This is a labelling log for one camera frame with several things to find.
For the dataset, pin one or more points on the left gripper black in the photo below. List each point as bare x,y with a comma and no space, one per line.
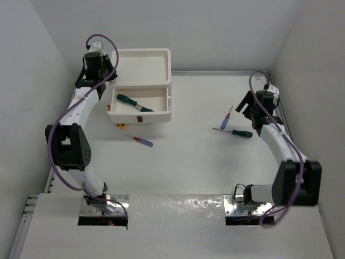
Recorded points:
104,62

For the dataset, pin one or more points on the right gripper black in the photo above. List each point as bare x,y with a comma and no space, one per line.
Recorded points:
249,100

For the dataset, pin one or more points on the blue handled screwdriver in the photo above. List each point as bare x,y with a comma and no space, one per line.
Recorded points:
226,119

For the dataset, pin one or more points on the long green screwdriver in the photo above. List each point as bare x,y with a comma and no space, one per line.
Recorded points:
126,100

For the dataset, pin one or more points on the small blue red screwdriver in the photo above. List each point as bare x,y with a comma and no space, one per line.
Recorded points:
140,140

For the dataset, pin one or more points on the white drawer container box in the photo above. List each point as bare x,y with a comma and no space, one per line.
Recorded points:
149,68

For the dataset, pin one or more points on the stubby green screwdriver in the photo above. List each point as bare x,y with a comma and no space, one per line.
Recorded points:
143,109

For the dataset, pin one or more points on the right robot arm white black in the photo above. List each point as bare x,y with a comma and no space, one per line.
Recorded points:
263,193

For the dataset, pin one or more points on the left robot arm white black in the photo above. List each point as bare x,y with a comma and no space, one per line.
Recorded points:
69,148

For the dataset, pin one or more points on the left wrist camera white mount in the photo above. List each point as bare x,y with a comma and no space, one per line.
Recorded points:
96,47

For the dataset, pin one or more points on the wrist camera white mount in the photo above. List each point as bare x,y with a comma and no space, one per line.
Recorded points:
271,88
96,47

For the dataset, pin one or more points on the aluminium frame rail right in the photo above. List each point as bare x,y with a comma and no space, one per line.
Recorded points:
295,170

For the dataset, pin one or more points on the aluminium frame rail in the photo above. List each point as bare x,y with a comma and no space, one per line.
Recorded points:
295,170
26,215

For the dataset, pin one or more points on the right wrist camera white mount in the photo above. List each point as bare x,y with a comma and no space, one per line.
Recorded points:
271,88

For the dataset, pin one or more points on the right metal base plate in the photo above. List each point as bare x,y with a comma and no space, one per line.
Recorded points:
234,206

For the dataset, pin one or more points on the metal base plate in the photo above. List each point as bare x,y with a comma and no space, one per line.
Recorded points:
234,206
94,208

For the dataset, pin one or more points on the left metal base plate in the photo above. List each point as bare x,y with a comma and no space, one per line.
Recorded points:
94,208

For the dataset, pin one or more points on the aluminium frame rail left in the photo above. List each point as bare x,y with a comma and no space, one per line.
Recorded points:
26,215

